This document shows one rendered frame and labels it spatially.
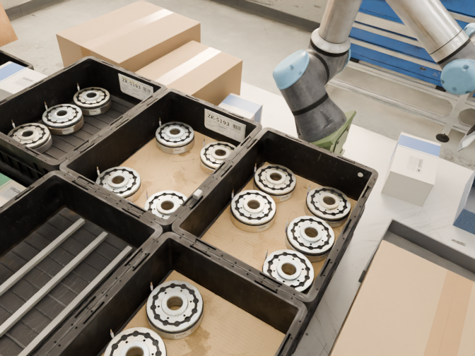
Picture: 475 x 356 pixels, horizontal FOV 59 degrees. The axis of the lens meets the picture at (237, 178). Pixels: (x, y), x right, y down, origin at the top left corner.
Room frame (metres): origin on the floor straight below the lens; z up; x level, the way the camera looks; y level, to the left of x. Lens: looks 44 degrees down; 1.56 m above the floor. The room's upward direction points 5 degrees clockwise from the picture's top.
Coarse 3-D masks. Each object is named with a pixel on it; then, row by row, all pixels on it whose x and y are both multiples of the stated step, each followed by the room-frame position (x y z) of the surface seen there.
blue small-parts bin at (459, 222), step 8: (472, 176) 0.92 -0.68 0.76; (472, 184) 0.94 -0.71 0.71; (464, 192) 0.89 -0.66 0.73; (472, 192) 0.91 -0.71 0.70; (464, 200) 0.82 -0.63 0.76; (472, 200) 0.88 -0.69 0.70; (464, 208) 0.78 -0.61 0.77; (472, 208) 0.85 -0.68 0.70; (456, 216) 0.80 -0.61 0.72; (464, 216) 0.77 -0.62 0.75; (472, 216) 0.76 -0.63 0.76; (456, 224) 0.78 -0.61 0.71; (464, 224) 0.77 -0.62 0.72; (472, 224) 0.76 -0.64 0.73; (472, 232) 0.75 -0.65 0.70
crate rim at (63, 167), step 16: (160, 96) 0.94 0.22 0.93; (192, 96) 0.95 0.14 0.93; (224, 112) 0.89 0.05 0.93; (112, 128) 0.79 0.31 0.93; (256, 128) 0.84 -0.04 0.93; (96, 144) 0.73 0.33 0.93; (240, 144) 0.77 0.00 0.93; (224, 160) 0.71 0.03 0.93; (80, 176) 0.62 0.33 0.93; (112, 192) 0.58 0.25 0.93; (160, 224) 0.51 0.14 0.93
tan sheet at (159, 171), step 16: (128, 160) 0.79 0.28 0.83; (144, 160) 0.79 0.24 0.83; (160, 160) 0.80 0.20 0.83; (176, 160) 0.80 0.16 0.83; (192, 160) 0.81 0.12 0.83; (144, 176) 0.74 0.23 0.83; (160, 176) 0.74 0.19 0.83; (176, 176) 0.75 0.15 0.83; (192, 176) 0.75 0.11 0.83; (208, 176) 0.76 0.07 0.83; (144, 192) 0.68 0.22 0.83; (192, 192) 0.69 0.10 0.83
